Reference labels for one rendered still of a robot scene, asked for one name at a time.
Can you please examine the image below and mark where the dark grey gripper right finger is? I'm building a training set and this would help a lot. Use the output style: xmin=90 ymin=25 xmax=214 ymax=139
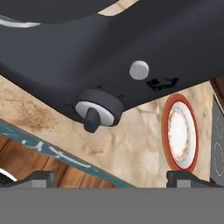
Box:
xmin=165 ymin=170 xmax=224 ymax=189

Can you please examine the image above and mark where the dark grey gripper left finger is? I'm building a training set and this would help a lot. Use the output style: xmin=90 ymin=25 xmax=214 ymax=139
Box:
xmin=0 ymin=170 xmax=57 ymax=189

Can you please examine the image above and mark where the black grey mixer knob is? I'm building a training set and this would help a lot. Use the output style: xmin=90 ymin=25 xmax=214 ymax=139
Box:
xmin=74 ymin=88 xmax=125 ymax=134

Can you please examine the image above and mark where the silver mixer bowl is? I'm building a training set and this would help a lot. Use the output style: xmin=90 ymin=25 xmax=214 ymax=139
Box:
xmin=0 ymin=15 xmax=42 ymax=29

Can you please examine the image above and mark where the red rimmed white plate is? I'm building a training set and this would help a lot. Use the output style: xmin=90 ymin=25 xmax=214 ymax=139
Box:
xmin=161 ymin=93 xmax=200 ymax=173

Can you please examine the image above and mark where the grey hob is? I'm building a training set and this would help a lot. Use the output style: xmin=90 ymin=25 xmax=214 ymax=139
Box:
xmin=210 ymin=95 xmax=224 ymax=187

